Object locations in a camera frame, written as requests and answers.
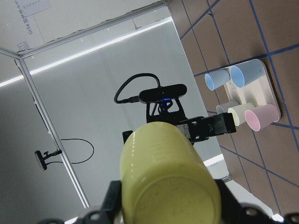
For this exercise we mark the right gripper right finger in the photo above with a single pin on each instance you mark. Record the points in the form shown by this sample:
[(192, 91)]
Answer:
[(231, 209)]

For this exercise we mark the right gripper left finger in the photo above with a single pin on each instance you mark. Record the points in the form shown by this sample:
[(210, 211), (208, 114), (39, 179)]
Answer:
[(110, 210)]

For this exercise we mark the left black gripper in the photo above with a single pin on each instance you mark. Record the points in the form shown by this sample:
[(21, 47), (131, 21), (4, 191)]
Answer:
[(196, 129)]

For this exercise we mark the yellow plastic cup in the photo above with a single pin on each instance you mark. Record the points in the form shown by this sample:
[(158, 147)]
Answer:
[(164, 181)]

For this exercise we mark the grey plastic cup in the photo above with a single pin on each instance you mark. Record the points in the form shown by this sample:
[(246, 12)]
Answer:
[(222, 108)]

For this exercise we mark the cream plastic cup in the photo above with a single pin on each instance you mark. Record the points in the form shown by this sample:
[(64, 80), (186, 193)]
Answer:
[(238, 112)]

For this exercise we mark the blue cup near pink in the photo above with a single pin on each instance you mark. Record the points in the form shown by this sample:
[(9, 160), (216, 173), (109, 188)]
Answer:
[(216, 79)]

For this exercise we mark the pink plastic cup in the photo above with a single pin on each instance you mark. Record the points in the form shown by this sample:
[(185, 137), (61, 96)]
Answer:
[(261, 116)]

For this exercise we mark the blue cup near grey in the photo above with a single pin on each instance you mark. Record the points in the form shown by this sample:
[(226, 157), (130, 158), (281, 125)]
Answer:
[(245, 73)]

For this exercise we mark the beige serving tray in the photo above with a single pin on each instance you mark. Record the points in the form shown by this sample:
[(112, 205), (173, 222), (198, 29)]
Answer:
[(259, 92)]

